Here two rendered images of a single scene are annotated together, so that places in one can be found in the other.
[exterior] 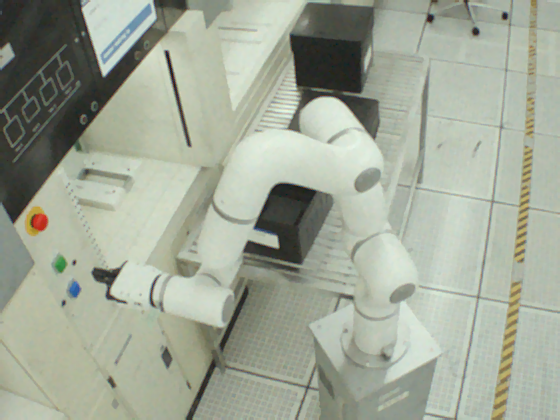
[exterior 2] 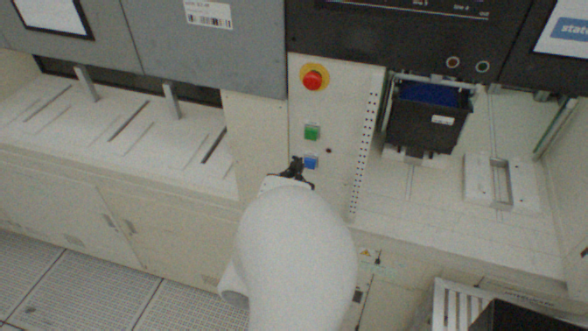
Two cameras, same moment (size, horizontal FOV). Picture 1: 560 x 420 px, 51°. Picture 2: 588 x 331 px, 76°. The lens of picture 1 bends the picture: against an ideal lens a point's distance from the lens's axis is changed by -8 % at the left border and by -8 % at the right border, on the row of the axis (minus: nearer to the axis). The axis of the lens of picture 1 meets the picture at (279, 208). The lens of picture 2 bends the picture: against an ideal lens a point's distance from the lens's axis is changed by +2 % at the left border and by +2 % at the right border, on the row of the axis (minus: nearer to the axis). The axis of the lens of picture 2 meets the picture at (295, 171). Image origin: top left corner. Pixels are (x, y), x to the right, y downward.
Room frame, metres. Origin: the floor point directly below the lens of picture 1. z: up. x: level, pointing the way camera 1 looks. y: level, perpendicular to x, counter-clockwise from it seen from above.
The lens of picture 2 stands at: (0.81, -0.14, 1.78)
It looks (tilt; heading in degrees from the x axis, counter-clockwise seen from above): 46 degrees down; 82
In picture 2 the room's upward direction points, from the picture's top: straight up
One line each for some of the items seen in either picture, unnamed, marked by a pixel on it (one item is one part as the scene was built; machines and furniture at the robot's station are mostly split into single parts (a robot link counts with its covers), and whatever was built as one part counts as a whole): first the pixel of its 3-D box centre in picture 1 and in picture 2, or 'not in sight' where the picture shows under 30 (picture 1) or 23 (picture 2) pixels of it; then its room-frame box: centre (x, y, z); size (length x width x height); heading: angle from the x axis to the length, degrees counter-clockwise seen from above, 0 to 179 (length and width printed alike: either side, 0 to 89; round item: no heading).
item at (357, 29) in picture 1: (334, 46); not in sight; (2.18, -0.32, 0.89); 0.29 x 0.29 x 0.25; 67
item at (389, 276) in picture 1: (384, 281); not in sight; (0.86, -0.22, 1.07); 0.19 x 0.12 x 0.24; 15
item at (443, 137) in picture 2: not in sight; (428, 102); (1.37, 0.79, 1.06); 0.24 x 0.20 x 0.32; 156
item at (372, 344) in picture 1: (376, 320); not in sight; (0.89, -0.21, 0.85); 0.19 x 0.19 x 0.18
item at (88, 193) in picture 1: (104, 179); (500, 181); (1.56, 0.57, 0.89); 0.22 x 0.21 x 0.04; 65
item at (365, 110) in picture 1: (333, 125); not in sight; (1.74, -0.23, 0.83); 0.29 x 0.29 x 0.13; 67
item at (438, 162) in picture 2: not in sight; (416, 140); (1.37, 0.79, 0.89); 0.22 x 0.21 x 0.04; 65
